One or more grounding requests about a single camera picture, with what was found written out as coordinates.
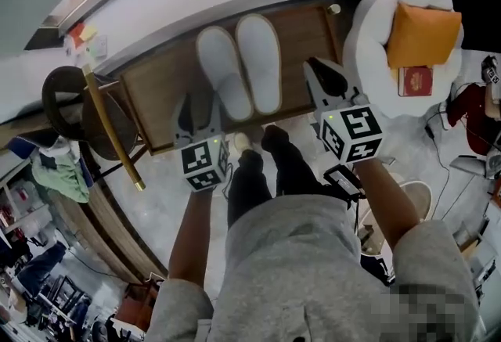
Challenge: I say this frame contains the grey steam iron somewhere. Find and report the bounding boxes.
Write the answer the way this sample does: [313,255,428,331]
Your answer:
[449,154,501,179]

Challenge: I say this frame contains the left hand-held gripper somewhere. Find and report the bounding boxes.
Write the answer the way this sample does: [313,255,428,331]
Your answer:
[172,93,230,193]

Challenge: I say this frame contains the dark wicker chair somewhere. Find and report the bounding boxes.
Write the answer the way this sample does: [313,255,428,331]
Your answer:
[41,65,150,177]

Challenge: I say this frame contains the stack of wooden planks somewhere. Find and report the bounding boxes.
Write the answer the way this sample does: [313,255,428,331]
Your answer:
[50,175,169,285]

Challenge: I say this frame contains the black battery pack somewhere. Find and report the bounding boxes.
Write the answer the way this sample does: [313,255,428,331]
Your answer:
[323,164,367,203]

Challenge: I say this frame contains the green cloth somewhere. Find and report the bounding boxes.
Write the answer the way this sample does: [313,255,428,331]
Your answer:
[31,154,91,203]

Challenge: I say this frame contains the person's leg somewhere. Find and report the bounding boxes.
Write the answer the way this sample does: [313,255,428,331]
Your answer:
[226,148,273,228]
[261,124,333,197]

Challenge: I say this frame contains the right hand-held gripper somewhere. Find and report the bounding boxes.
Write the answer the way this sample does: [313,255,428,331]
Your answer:
[303,57,384,165]

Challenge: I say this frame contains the person's grey sweatshirt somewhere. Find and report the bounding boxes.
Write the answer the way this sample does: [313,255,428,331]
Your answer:
[146,193,486,342]

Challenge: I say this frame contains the red book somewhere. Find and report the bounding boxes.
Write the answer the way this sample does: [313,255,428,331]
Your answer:
[398,66,434,98]

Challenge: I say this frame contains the white round beanbag seat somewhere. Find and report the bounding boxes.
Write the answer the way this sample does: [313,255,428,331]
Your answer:
[343,0,465,122]

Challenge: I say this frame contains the brown box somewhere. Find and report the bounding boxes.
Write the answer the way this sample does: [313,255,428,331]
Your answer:
[115,281,161,333]

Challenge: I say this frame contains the person's left leg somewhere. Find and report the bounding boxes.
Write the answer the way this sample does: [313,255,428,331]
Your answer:
[226,148,273,228]

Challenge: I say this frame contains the black cabinet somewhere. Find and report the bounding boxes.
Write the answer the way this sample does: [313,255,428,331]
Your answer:
[449,0,501,52]

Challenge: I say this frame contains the white slipper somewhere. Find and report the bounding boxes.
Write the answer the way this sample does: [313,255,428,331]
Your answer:
[235,13,283,116]
[195,26,254,122]

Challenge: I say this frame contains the person's right forearm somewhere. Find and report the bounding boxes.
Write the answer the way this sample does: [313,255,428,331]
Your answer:
[354,158,420,251]

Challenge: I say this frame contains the wooden shoe rack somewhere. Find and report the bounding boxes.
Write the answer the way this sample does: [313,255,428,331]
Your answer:
[81,3,353,192]

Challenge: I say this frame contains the person's left forearm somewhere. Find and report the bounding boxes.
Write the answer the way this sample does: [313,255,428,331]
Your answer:
[168,187,216,289]

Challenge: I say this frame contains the blue chair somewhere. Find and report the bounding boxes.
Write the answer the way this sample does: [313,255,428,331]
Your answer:
[7,135,103,193]

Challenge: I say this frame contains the person's right leg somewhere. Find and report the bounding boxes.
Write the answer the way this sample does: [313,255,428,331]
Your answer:
[261,124,333,197]

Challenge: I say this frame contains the orange cushion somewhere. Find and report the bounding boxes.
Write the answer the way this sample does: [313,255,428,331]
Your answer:
[386,2,463,70]

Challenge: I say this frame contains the person's left pale shoe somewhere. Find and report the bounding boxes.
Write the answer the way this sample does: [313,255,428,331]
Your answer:
[233,131,254,152]

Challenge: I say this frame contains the round white bin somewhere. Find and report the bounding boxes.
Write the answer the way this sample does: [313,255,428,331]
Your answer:
[358,179,434,255]

